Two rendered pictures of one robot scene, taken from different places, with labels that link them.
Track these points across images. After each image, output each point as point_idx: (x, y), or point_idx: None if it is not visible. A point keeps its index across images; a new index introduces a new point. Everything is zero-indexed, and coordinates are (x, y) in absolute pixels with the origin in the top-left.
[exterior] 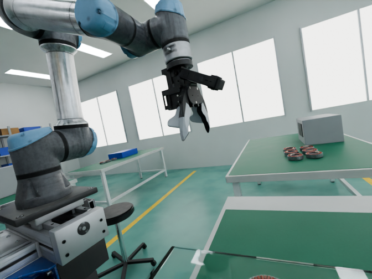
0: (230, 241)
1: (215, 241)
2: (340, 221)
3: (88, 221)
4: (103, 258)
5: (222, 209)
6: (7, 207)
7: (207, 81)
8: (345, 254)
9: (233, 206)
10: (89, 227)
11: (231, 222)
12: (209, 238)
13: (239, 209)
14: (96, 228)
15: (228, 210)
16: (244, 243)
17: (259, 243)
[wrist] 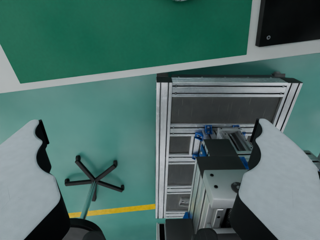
0: (96, 47)
1: (106, 67)
2: None
3: (233, 191)
4: (202, 159)
5: (23, 88)
6: None
7: None
8: None
9: (1, 74)
10: (230, 185)
11: (54, 60)
12: (102, 78)
13: (6, 59)
14: (221, 181)
15: (22, 77)
16: (93, 24)
17: (84, 2)
